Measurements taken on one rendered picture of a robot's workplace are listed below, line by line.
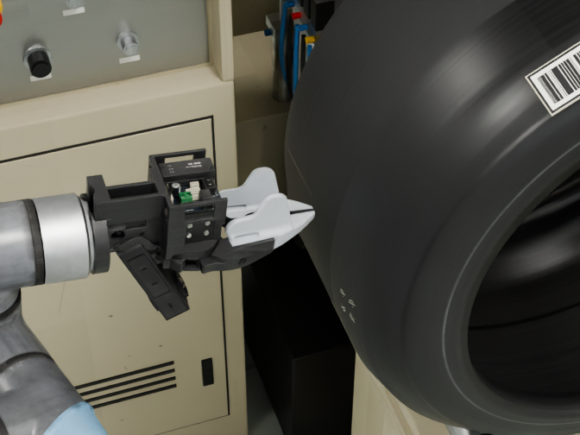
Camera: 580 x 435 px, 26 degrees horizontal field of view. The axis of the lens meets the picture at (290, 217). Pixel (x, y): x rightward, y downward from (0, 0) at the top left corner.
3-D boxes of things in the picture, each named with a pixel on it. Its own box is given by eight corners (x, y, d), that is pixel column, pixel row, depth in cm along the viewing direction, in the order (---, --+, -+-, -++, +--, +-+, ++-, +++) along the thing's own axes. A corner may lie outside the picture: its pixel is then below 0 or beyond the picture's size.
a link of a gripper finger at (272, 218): (331, 196, 112) (232, 210, 109) (323, 243, 116) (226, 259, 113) (319, 173, 114) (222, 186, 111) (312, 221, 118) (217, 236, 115)
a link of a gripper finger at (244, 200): (319, 173, 114) (222, 186, 111) (311, 221, 118) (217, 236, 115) (308, 152, 116) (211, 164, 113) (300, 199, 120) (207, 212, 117)
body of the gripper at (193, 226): (236, 200, 107) (97, 220, 103) (229, 272, 113) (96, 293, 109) (211, 144, 112) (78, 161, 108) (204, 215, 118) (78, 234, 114)
